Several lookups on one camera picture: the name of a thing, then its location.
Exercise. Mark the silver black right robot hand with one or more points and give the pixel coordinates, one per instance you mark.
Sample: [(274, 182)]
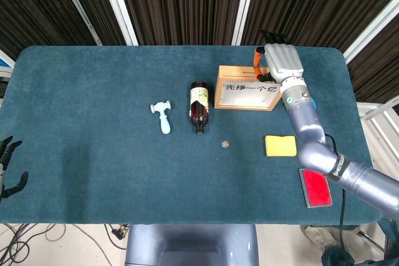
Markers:
[(283, 60)]

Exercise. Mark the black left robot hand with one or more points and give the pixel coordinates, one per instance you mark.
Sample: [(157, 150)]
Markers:
[(1, 178)]

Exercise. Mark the small silver coin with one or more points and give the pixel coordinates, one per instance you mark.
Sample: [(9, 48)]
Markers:
[(225, 144)]

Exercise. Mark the yellow sponge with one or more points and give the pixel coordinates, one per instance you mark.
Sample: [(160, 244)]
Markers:
[(280, 146)]

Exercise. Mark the teal table cloth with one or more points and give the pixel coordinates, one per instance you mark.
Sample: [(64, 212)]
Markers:
[(93, 154)]

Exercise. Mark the brown glass bottle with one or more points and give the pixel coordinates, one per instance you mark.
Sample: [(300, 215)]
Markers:
[(199, 113)]

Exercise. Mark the white blue panel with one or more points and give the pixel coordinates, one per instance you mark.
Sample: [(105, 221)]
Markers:
[(4, 62)]

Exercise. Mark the light blue toy hammer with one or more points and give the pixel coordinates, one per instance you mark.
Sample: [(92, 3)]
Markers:
[(163, 122)]

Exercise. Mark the red pad clear case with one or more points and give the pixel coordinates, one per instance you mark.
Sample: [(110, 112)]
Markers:
[(318, 191)]

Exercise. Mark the beige shoe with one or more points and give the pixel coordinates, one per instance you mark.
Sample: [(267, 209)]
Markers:
[(318, 238)]

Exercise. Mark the grey-blue robot torso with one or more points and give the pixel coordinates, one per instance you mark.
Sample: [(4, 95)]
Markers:
[(190, 244)]

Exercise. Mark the metal chair leg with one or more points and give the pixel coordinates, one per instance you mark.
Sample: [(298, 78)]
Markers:
[(371, 240)]

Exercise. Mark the wooden coin box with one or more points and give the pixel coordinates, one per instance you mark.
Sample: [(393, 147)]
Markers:
[(237, 73)]

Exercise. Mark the white metal frame post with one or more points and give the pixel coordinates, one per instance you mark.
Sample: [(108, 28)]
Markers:
[(371, 29), (78, 7), (244, 7), (117, 4)]

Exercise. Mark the aluminium profile frame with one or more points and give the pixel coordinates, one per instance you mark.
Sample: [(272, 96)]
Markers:
[(378, 111)]

